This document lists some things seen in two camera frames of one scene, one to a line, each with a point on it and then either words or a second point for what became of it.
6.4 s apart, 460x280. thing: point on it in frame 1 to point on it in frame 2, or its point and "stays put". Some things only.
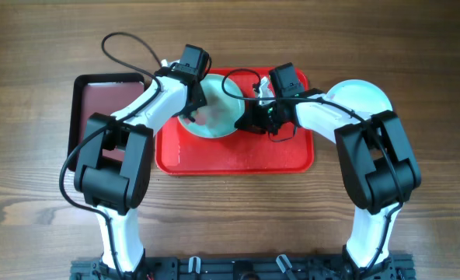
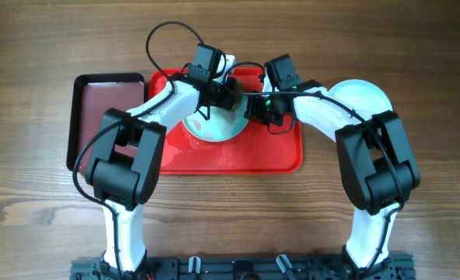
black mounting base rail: (243, 267) stays put
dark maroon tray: (102, 92) stays put
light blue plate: (360, 95) stays put
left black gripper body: (194, 105) to (226, 93)
